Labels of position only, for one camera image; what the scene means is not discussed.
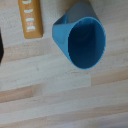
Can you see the yellow block with white dots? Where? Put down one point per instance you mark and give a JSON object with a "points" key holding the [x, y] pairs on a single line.
{"points": [[30, 16]]}

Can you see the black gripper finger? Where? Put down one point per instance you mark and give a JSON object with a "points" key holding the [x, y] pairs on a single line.
{"points": [[1, 46]]}

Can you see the blue mug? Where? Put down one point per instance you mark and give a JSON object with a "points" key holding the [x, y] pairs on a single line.
{"points": [[86, 41]]}

